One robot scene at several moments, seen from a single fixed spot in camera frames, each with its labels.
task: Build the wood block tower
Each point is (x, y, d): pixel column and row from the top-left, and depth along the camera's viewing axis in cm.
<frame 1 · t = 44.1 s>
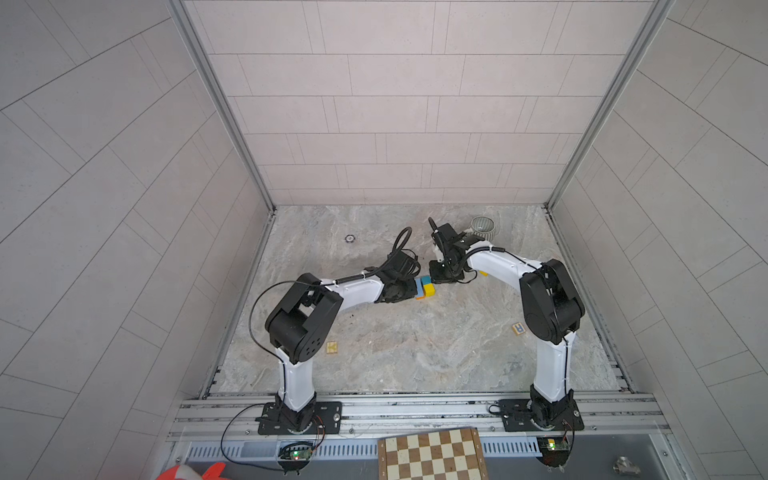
left hand: (422, 287, 93), fingers closed
right hand: (432, 279, 95), fingers open
striped ceramic mug: (483, 225, 111), point 2 cm above the table
blue poker chip: (349, 238, 109), on the table

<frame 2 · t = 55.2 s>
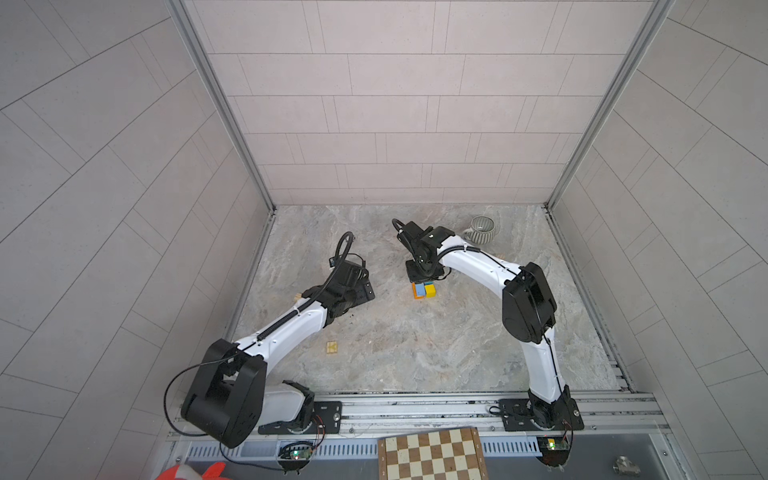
left hand: (367, 287, 88), fingers open
right hand: (415, 279, 91), fingers open
light blue wooden block: (420, 290, 92), point 3 cm above the table
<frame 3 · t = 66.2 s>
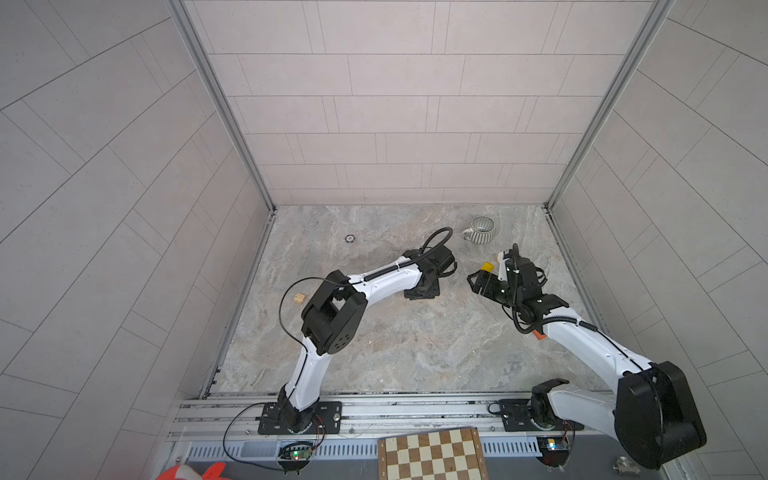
left hand: (435, 291, 91), fingers open
right hand: (474, 281, 86), fingers open
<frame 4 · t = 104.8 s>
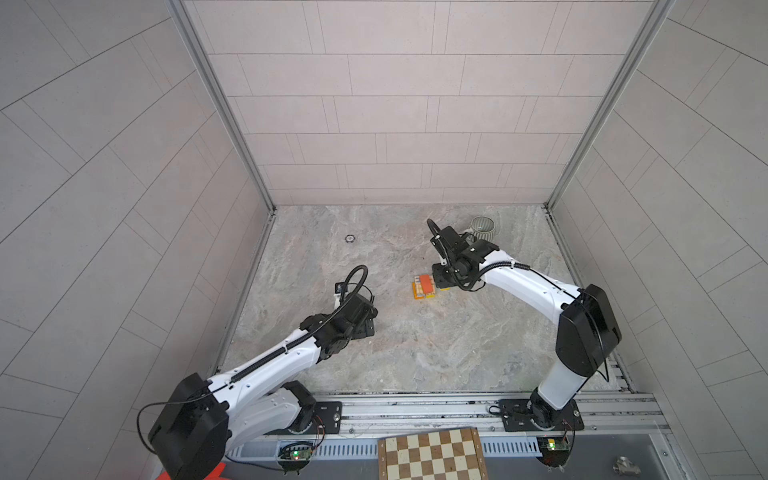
left hand: (364, 319, 84), fingers open
right hand: (437, 280, 86), fingers open
orange supermarket wooden block: (417, 292, 92), point 3 cm above the table
